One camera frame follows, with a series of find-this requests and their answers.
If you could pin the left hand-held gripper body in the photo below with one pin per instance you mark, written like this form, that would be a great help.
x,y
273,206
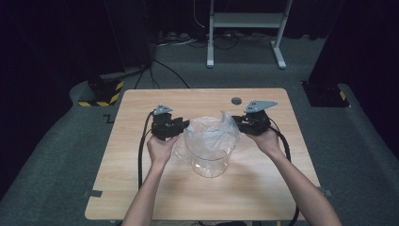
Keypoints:
x,y
163,125

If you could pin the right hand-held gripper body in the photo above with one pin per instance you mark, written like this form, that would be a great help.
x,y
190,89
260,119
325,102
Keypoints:
x,y
258,121

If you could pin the clear plastic bag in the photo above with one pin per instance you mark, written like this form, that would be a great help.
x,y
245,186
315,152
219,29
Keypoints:
x,y
213,132

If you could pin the clear plastic bin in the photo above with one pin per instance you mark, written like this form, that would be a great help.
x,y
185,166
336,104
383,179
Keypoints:
x,y
210,150

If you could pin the person's right hand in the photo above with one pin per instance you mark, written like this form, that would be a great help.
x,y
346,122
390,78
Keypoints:
x,y
266,142

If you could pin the person's left hand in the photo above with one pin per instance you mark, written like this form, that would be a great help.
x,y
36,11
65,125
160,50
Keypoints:
x,y
161,150

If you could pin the grey round table grommet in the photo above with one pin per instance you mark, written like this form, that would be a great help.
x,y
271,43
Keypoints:
x,y
236,101

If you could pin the black yellow striped stand base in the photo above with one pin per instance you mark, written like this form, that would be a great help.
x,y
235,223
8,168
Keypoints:
x,y
103,91

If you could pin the black base with yellow mark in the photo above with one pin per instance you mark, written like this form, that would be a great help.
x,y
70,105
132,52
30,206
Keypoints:
x,y
324,94

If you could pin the power strip with plugs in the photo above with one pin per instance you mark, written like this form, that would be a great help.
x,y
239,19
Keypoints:
x,y
172,36

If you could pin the grey tape strip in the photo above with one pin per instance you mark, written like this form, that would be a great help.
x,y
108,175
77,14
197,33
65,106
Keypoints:
x,y
326,192
94,193

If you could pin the white metal stand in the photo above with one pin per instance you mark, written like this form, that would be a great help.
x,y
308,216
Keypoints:
x,y
247,20

